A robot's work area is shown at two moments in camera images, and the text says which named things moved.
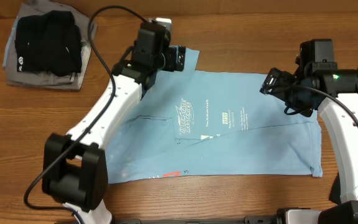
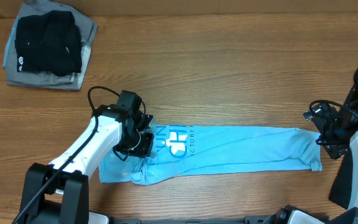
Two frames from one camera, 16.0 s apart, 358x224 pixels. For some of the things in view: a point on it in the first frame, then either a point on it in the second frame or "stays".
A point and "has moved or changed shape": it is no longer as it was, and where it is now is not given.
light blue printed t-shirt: (197, 122) has moved or changed shape
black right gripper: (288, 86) → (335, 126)
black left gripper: (169, 63) → (144, 149)
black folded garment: (49, 43) stays
